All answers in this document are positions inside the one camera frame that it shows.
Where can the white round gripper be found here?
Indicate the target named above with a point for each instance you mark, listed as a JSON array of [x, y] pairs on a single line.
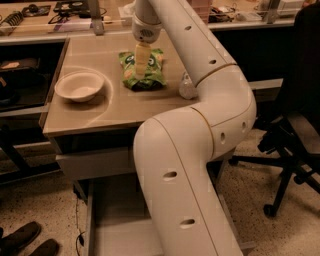
[[145, 30]]

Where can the green rice chip bag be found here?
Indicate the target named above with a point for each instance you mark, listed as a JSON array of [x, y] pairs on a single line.
[[153, 79]]

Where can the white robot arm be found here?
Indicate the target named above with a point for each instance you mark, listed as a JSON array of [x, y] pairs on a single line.
[[172, 149]]

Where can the grey drawer cabinet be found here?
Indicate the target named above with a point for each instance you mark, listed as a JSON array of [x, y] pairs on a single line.
[[114, 106]]

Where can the grey top drawer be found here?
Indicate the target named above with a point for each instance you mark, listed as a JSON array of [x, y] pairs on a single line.
[[98, 163]]

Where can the open grey middle drawer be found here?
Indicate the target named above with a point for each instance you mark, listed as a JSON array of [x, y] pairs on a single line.
[[118, 222]]

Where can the white tissue box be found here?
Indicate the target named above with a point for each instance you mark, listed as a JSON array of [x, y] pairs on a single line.
[[126, 13]]

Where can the clear plastic water bottle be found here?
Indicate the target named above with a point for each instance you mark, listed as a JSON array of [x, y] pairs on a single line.
[[187, 90]]

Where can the pink stacked trays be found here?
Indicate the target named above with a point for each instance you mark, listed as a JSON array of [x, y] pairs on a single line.
[[202, 8]]

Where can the white paper bowl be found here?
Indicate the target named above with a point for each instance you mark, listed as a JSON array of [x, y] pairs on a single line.
[[79, 86]]

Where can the black coiled spring stand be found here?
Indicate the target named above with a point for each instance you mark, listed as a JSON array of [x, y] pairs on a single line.
[[12, 20]]

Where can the black office chair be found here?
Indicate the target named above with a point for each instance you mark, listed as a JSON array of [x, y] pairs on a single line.
[[292, 125]]

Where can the right brown shoe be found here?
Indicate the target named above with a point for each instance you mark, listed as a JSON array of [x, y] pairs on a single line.
[[48, 248]]

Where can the grey metal frame post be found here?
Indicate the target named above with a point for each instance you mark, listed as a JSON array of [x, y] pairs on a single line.
[[95, 14]]

